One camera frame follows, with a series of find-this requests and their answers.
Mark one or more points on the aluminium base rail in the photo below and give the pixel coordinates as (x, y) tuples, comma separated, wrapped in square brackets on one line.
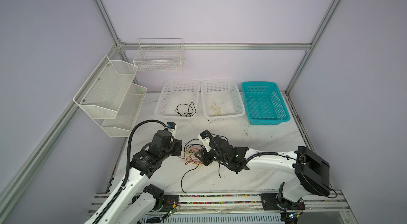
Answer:
[(158, 207)]

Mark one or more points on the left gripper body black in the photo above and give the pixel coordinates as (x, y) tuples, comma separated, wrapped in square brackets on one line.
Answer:
[(174, 149)]

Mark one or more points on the teal plastic basket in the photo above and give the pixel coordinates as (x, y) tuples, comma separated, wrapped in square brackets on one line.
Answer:
[(264, 103)]

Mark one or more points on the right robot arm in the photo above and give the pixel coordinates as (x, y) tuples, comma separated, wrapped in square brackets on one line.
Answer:
[(310, 172)]

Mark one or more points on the white wire wall basket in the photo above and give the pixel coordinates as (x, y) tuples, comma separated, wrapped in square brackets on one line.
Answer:
[(160, 55)]

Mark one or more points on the white mesh two-tier shelf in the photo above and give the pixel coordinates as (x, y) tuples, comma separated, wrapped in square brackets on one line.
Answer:
[(111, 98)]

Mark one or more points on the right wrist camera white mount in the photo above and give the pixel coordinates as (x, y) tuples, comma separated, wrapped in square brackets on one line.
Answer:
[(205, 139)]

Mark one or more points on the middle white plastic basket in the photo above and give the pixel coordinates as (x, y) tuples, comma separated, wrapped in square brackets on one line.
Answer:
[(221, 100)]

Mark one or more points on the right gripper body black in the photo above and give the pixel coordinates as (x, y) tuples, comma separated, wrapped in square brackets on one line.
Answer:
[(210, 156)]

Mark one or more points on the white plastic basket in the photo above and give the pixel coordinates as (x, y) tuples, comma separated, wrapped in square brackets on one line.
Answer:
[(221, 100), (178, 99)]

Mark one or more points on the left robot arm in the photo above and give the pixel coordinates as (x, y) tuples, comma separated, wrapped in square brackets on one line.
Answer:
[(138, 170)]

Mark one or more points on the left white plastic basket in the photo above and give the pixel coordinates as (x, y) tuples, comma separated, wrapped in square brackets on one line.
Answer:
[(178, 99)]

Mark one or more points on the aluminium frame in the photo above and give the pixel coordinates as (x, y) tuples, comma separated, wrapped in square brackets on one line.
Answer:
[(50, 47)]

